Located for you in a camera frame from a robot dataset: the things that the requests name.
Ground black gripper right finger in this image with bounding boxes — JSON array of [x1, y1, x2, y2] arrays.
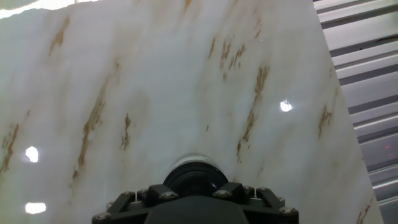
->
[[213, 182, 299, 224]]

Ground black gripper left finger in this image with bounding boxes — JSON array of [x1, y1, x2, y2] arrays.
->
[[92, 184, 180, 224]]

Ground black knobbed jar lid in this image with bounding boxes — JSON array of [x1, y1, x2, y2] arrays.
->
[[163, 161, 229, 197]]

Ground clear glass jar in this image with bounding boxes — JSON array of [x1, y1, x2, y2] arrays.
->
[[169, 153, 223, 171]]

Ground white marble pattern board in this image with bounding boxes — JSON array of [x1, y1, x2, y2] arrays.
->
[[0, 0, 385, 224]]

